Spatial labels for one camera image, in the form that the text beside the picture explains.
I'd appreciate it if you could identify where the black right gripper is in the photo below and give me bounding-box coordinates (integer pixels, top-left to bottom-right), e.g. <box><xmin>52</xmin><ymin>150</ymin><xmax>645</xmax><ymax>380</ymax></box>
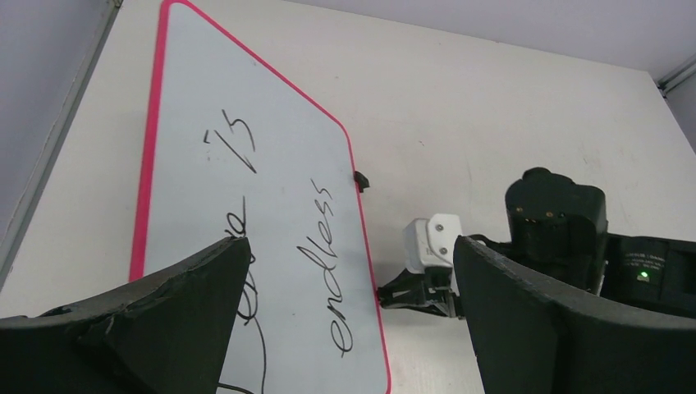
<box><xmin>471</xmin><ymin>167</ymin><xmax>608</xmax><ymax>295</ymax></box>

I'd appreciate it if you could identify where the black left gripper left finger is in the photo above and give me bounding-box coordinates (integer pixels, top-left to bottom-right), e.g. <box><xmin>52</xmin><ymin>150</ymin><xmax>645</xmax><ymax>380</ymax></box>
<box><xmin>1</xmin><ymin>237</ymin><xmax>251</xmax><ymax>393</ymax></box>

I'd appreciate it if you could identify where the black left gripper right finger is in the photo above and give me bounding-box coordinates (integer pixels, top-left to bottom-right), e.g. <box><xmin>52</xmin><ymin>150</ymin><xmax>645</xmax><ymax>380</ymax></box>
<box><xmin>454</xmin><ymin>236</ymin><xmax>695</xmax><ymax>393</ymax></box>

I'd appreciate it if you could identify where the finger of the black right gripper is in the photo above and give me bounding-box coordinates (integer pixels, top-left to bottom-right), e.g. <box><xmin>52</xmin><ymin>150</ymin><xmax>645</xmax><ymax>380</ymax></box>
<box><xmin>377</xmin><ymin>269</ymin><xmax>433</xmax><ymax>310</ymax></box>

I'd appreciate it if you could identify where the pink-framed whiteboard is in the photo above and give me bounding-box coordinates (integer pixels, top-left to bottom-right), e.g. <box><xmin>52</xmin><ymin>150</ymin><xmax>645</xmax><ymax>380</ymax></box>
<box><xmin>130</xmin><ymin>1</ymin><xmax>391</xmax><ymax>393</ymax></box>

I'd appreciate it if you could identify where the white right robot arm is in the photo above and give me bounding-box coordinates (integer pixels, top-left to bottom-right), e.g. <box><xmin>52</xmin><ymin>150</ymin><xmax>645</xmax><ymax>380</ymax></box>
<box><xmin>377</xmin><ymin>167</ymin><xmax>695</xmax><ymax>318</ymax></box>

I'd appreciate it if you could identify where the black whiteboard clip upper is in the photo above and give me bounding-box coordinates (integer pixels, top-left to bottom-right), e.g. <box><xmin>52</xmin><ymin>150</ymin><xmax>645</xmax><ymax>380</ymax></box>
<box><xmin>353</xmin><ymin>171</ymin><xmax>370</xmax><ymax>194</ymax></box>

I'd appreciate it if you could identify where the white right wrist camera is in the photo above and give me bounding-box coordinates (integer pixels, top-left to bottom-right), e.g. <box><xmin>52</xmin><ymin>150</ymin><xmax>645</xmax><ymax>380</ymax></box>
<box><xmin>403</xmin><ymin>213</ymin><xmax>462</xmax><ymax>274</ymax></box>

